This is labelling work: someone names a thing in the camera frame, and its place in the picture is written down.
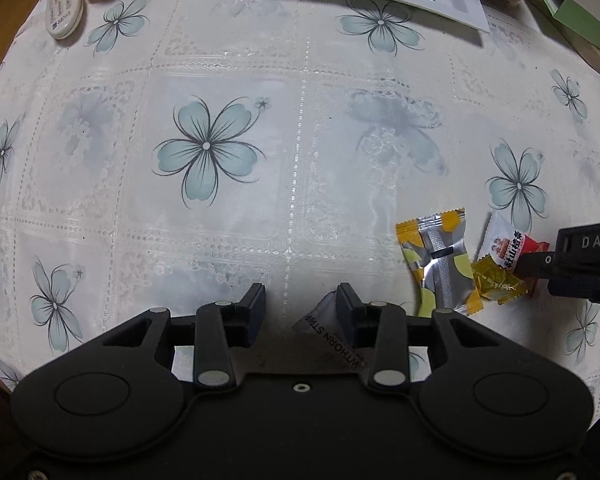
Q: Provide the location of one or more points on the small yellow candy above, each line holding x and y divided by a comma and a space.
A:
497, 285

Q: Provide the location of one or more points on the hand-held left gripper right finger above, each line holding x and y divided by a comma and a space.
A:
343, 321

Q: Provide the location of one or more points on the red white snack packet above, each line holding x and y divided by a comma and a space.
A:
502, 242

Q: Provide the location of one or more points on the white remote control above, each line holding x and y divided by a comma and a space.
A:
64, 2

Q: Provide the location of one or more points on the white translucent snack packet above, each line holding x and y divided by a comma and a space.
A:
325, 346

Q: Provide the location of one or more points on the pale green box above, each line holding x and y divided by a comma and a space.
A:
585, 15

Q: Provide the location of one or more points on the silver yellow snack packet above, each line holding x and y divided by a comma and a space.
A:
440, 260

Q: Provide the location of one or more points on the white floral tablecloth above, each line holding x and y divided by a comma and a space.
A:
205, 210

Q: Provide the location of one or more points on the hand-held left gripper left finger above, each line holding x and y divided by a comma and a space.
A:
256, 321

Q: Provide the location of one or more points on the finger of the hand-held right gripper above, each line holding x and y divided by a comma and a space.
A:
539, 265

